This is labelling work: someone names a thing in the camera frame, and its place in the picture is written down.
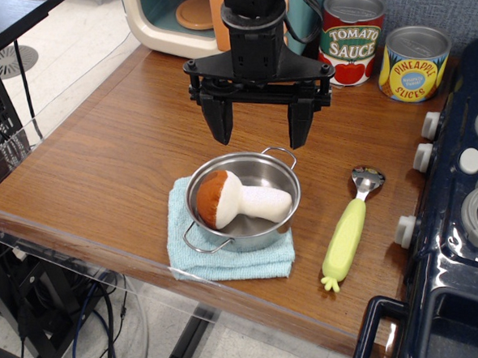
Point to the clear acrylic barrier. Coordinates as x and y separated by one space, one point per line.
97 189

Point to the light blue folded cloth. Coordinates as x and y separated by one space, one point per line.
273 261

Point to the dark blue toy stove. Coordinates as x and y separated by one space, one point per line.
438 317

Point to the plush mushroom toy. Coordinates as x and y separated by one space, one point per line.
221 197

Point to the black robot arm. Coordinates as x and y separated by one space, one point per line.
258 68

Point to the spoon with green handle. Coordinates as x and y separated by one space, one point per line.
347 235

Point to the pineapple slices can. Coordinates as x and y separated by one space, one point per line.
413 63

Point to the steel pot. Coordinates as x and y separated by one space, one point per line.
272 167

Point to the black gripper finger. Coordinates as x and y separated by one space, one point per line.
218 114
300 117

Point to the toy microwave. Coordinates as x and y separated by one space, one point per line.
186 28

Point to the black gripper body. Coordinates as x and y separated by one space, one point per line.
259 67

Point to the tomato sauce can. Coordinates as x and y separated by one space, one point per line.
349 39

